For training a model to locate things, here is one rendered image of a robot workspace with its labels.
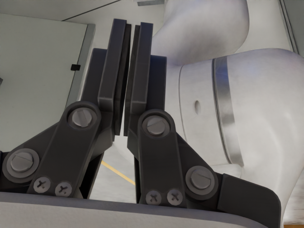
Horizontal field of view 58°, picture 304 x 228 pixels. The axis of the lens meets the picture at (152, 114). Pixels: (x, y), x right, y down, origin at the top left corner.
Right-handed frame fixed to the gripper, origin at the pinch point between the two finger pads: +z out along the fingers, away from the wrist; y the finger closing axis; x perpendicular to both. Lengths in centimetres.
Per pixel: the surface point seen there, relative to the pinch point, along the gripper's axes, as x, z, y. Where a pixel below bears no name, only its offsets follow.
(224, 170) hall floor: -382, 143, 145
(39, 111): -128, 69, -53
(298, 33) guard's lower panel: -73, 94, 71
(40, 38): -128, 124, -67
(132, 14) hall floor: -115, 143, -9
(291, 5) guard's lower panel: -72, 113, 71
